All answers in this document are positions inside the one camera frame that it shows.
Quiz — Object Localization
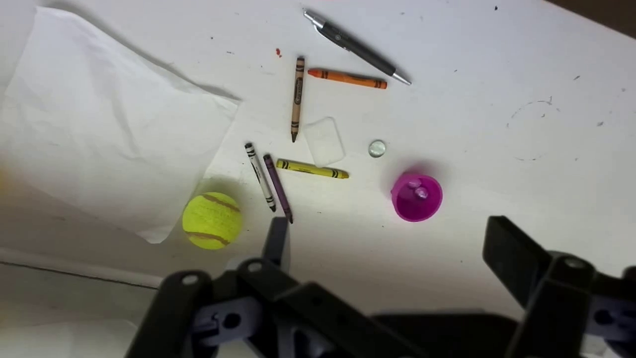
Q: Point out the clear plastic square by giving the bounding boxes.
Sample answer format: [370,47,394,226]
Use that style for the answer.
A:
[300,115,348,167]

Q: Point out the yellow tennis ball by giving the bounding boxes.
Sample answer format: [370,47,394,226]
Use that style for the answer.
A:
[181,189,244,252]

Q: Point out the orange crayon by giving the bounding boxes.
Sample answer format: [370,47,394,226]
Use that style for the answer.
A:
[306,65,392,91]

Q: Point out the black and silver pen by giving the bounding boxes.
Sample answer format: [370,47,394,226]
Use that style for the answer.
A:
[302,6,413,87]

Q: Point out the grey crayon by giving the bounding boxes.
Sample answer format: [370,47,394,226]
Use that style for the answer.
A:
[242,139,278,215]

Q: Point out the white paper sheet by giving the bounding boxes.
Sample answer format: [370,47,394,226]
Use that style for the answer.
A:
[0,6,242,246]

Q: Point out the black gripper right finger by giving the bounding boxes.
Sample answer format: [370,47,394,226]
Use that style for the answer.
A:
[481,215,636,358]

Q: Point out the yellow crayon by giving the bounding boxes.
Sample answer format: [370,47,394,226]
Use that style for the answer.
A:
[274,157,352,181]

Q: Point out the small clear ring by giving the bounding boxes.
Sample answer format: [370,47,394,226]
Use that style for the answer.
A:
[366,137,390,159]

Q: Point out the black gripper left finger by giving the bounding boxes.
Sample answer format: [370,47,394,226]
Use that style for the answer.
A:
[125,217,425,358]

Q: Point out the magenta plastic cup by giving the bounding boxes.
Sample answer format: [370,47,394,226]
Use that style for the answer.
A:
[388,167,445,224]

